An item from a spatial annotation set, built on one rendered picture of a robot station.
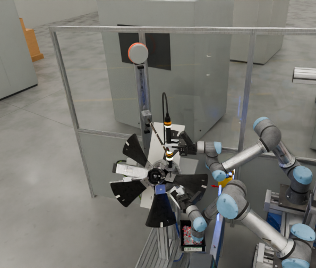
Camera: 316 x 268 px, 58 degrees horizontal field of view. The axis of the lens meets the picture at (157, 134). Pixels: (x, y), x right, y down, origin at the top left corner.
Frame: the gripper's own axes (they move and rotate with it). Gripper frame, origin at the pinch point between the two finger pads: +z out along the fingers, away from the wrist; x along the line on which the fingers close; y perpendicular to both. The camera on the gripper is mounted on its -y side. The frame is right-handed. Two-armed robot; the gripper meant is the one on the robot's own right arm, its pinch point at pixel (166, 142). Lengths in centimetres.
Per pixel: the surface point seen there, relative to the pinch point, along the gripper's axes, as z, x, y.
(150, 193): 16, 10, 56
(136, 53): 30, 61, -41
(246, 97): -56, 62, -5
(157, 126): 13.5, 44.7, 14.3
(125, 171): 36, 14, 38
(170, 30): 4, 73, -55
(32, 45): 497, 654, 108
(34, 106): 328, 339, 151
